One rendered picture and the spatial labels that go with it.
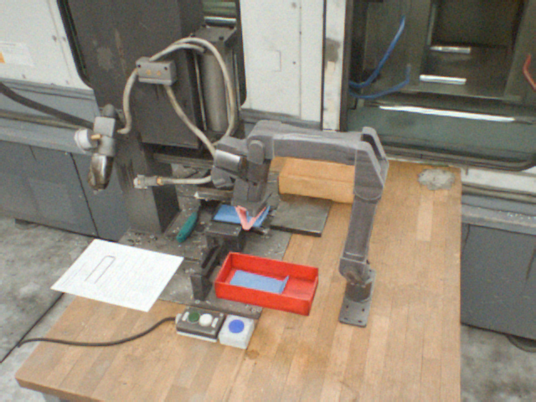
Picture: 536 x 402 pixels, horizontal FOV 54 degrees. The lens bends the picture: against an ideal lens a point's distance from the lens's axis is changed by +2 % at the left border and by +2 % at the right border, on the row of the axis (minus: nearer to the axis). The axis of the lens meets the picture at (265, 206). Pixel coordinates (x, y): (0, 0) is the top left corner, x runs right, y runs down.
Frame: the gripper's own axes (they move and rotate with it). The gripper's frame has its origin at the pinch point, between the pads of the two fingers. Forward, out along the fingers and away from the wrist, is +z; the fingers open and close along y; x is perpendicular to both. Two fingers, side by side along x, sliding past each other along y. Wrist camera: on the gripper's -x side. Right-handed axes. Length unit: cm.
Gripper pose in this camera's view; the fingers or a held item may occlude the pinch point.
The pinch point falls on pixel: (246, 225)
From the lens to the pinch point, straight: 128.3
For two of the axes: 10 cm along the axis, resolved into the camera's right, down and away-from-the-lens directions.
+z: -1.7, 8.2, 5.4
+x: 9.0, 3.5, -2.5
